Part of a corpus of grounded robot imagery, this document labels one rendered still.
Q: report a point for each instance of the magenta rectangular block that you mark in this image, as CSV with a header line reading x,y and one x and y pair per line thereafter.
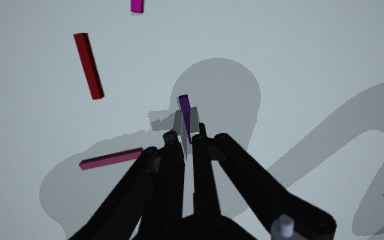
x,y
137,6

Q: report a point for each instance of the pink rod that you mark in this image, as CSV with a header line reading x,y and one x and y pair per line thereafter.
x,y
110,159

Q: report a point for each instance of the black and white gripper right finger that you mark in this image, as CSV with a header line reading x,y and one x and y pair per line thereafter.
x,y
284,215

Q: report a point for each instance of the dark red rod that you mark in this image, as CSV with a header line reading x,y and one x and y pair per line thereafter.
x,y
89,66

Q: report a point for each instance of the purple rod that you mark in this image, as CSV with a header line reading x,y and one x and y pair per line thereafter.
x,y
185,108

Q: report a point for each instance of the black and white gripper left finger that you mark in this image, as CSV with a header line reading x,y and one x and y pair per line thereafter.
x,y
119,214

